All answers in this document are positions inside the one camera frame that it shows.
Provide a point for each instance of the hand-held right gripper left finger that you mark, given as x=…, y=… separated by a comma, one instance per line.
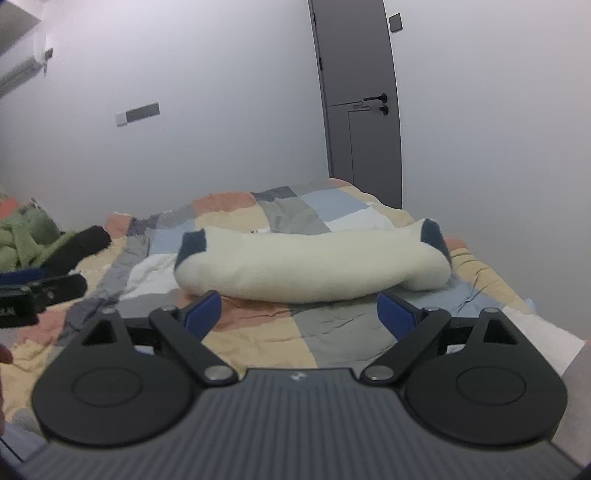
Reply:
x=203, y=314

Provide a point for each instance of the green fuzzy garment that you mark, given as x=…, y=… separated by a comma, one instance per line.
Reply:
x=14, y=240

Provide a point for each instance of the grey door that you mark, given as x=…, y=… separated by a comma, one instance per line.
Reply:
x=355, y=55

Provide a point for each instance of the person's left hand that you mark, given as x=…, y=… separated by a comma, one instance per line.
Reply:
x=4, y=354

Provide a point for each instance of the long grey wall panel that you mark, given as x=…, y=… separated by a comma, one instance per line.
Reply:
x=137, y=114

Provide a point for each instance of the patchwork blanket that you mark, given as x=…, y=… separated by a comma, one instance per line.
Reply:
x=332, y=327

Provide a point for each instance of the white bed sheet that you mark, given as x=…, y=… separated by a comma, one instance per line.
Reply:
x=545, y=341

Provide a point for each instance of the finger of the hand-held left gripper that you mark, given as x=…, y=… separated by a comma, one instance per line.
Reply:
x=21, y=276
x=62, y=287

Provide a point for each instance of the pale green cloth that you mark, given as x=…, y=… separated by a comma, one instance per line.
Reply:
x=39, y=224

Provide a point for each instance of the small grey wall switch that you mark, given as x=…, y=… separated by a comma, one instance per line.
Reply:
x=395, y=22

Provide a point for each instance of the cream blue striped sweater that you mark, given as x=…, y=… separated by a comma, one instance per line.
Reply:
x=314, y=267

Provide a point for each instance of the white air conditioner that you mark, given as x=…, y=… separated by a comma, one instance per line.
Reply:
x=23, y=71

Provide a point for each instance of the black garment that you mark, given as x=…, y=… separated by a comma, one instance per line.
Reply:
x=78, y=247

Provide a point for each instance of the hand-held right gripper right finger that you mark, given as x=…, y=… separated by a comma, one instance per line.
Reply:
x=395, y=316

